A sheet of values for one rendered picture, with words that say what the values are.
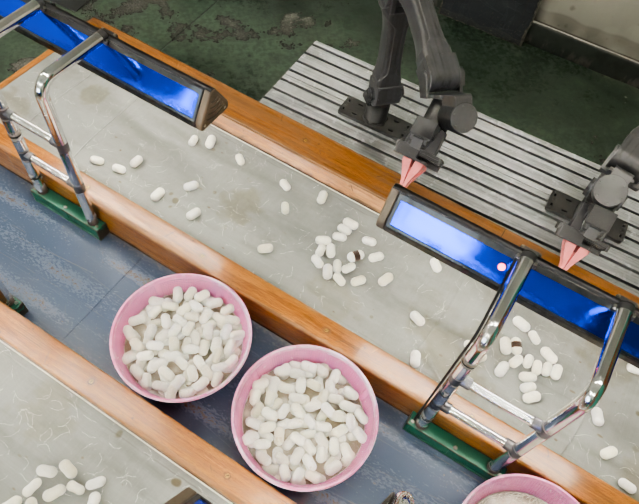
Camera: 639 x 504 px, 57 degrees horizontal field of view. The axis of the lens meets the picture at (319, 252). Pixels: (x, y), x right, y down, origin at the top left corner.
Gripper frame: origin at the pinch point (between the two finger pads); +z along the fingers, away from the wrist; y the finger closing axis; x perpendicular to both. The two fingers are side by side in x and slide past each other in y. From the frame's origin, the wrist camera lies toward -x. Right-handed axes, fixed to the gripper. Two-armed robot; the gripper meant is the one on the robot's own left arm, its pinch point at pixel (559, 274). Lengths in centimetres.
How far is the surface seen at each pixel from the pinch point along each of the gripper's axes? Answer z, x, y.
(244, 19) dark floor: -35, 143, -164
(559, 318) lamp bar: 5.0, -31.4, -0.7
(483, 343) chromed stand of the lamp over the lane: 11.9, -42.9, -9.2
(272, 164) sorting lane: 8, 7, -67
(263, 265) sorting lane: 27, -8, -53
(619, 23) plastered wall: -106, 172, -11
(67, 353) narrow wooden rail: 53, -35, -71
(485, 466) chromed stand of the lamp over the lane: 37.1, -13.8, 4.5
